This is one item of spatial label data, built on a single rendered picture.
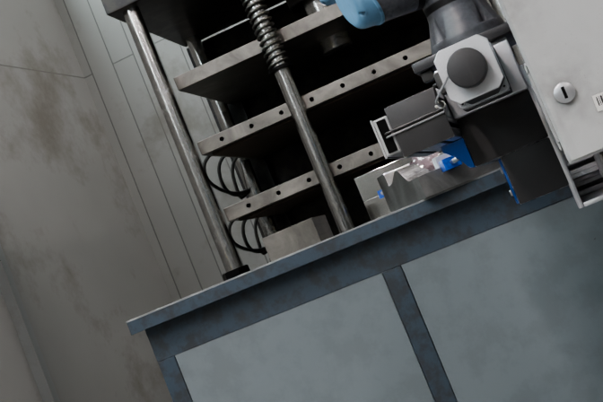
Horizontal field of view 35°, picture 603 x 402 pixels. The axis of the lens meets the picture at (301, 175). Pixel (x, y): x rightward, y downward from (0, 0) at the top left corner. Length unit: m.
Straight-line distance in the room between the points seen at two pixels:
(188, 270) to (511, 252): 3.31
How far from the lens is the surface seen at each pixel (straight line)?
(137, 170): 5.53
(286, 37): 3.32
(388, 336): 2.40
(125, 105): 5.57
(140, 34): 3.38
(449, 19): 1.86
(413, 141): 1.57
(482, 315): 2.38
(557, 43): 1.31
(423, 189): 2.27
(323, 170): 3.19
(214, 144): 3.33
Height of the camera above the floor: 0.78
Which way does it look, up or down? 4 degrees up
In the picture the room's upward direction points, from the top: 22 degrees counter-clockwise
